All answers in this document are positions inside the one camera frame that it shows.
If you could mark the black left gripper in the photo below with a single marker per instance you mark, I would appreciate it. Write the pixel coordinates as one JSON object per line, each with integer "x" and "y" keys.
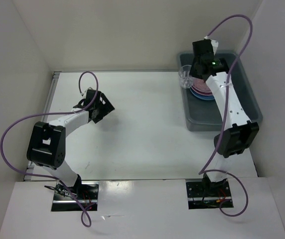
{"x": 107, "y": 107}

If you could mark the pink round plate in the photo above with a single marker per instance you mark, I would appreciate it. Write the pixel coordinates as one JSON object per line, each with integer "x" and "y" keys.
{"x": 200, "y": 87}

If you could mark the blue round plate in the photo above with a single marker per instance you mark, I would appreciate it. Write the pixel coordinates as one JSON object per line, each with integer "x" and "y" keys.
{"x": 202, "y": 97}

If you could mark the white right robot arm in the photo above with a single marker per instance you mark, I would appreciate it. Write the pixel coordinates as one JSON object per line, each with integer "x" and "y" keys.
{"x": 237, "y": 130}

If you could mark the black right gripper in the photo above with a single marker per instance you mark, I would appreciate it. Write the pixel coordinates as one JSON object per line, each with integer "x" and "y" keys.
{"x": 193, "y": 72}

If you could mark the grey plastic bin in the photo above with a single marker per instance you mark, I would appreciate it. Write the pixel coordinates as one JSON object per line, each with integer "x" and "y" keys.
{"x": 203, "y": 115}

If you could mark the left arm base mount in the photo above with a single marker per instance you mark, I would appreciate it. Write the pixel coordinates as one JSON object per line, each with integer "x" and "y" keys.
{"x": 64, "y": 202}

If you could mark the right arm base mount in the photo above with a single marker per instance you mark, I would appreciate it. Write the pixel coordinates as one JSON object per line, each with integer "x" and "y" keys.
{"x": 204, "y": 194}

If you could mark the clear plastic cup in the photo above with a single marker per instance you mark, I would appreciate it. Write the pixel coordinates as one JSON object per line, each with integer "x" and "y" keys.
{"x": 185, "y": 80}

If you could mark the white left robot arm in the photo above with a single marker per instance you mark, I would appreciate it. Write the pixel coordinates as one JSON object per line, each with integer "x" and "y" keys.
{"x": 47, "y": 146}

